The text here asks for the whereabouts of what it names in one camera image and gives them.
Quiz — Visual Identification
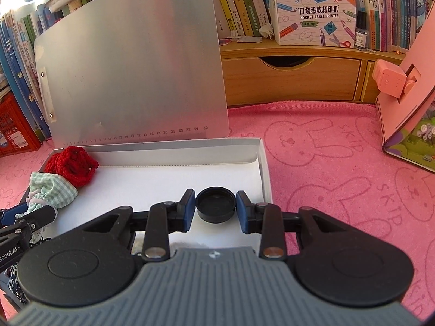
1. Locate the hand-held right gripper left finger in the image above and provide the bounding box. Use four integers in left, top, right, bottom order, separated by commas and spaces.
80, 188, 197, 263

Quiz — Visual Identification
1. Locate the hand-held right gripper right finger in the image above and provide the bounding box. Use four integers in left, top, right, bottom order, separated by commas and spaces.
235, 190, 354, 263

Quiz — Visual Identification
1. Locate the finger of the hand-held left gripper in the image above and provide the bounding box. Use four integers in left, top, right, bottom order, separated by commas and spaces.
16, 205, 57, 242
0, 208, 17, 227

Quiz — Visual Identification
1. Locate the black round lid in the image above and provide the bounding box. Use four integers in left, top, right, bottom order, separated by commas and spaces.
196, 187, 237, 224

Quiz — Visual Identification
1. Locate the green checked cloth pouch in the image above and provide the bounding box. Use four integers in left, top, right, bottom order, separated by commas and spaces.
15, 171, 79, 218

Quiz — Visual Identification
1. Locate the red knitted piece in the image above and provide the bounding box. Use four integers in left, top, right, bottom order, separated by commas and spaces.
43, 146, 99, 188

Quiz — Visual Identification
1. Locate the grey cardboard box with lid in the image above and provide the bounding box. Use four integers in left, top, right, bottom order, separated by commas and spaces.
20, 0, 274, 255

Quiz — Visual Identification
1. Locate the pink rabbit-print blanket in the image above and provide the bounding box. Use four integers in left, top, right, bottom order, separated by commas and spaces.
0, 100, 435, 320

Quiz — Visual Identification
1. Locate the red plastic basket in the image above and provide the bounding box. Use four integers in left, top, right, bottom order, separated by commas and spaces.
0, 92, 42, 157

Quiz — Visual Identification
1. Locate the wooden desk drawer unit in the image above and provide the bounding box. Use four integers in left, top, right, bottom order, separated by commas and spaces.
219, 37, 408, 107

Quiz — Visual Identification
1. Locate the row of thin blue books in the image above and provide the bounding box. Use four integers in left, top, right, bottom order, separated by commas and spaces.
0, 7, 52, 143

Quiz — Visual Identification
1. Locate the pink triangular dollhouse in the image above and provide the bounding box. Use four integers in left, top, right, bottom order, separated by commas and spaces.
372, 10, 435, 174

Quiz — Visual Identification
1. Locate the white pencil-print carton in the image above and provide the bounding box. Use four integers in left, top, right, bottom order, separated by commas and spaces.
266, 0, 357, 46

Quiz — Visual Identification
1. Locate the small ink bottle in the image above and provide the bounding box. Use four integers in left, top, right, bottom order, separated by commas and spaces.
355, 10, 369, 50

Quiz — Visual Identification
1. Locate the row of colourful upright books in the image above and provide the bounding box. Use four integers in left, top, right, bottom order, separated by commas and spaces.
210, 0, 427, 53

